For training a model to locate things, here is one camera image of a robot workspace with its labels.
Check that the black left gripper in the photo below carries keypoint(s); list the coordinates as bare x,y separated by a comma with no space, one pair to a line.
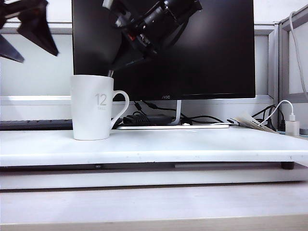
14,10

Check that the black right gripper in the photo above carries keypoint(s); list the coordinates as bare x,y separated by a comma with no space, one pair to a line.
139,36

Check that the metal spoon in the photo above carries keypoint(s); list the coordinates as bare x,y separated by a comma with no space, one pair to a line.
111,73

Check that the white mug with 12 print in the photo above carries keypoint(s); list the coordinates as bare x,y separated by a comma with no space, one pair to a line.
91,120

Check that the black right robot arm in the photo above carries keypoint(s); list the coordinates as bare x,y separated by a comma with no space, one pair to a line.
173,12

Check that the grey back partition panel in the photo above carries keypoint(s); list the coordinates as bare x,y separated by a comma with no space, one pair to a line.
36,77

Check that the black power adapter brick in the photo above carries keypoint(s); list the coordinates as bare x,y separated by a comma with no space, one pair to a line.
149,119

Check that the silver monitor stand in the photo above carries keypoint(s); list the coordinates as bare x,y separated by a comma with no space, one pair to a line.
178,113

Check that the black keyboard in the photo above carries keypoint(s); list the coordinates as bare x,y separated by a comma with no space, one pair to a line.
36,125

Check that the black AOC monitor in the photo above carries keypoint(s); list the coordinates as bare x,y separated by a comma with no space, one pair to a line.
204,60

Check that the white riser board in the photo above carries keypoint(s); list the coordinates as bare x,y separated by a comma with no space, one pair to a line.
168,144

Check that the white lower board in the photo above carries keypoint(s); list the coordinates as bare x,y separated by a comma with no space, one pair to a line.
144,179

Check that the folded paper booklet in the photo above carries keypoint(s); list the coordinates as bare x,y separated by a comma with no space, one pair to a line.
250,121

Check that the white USB charger block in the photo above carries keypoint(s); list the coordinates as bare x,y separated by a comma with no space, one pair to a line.
292,128

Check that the black rubber foot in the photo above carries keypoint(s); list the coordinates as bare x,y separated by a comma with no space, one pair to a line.
287,166

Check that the grey side partition frame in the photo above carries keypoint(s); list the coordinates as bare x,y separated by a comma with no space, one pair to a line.
281,62

